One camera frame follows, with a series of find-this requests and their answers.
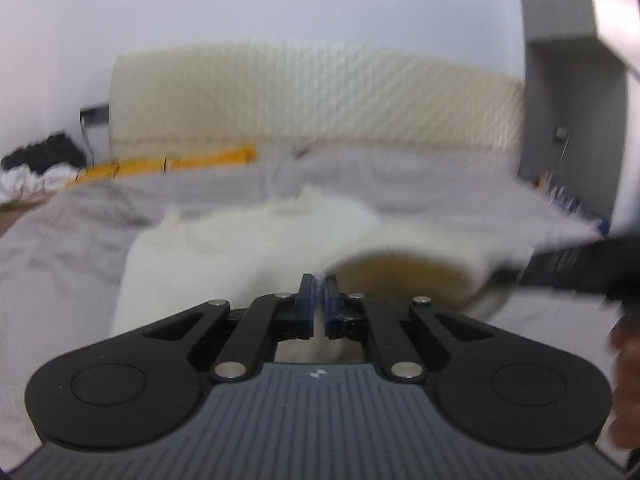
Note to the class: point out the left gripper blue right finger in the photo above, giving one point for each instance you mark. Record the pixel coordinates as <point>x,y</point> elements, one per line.
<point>376,327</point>

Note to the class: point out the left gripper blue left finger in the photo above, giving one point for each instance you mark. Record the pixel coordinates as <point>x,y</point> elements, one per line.
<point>269,320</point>

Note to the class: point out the white sweater with blue stripes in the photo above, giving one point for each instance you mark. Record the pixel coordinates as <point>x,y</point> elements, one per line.
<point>441,246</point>

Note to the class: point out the black clothes pile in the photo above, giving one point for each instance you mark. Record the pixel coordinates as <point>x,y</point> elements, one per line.
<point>39,157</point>

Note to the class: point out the right hand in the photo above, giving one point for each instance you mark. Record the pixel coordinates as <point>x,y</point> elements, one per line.
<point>624,430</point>

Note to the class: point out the yellow garment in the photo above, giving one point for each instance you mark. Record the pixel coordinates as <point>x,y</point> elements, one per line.
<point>108,171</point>

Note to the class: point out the grey bed cover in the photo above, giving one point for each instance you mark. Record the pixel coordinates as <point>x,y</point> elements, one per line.
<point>79,402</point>

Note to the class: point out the cream quilted headboard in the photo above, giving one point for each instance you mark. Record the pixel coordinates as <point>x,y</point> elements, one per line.
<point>290,94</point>

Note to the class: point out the white crumpled cloth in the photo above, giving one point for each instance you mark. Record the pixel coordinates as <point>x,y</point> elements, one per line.
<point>21,183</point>

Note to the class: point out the wall charger with white cable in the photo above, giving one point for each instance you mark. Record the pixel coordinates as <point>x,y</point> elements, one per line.
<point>561,140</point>

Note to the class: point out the grey wall cabinet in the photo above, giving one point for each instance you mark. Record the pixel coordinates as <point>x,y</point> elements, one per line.
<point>582,72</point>

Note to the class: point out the black wall socket left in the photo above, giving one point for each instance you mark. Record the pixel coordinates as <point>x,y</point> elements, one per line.
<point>91,116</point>

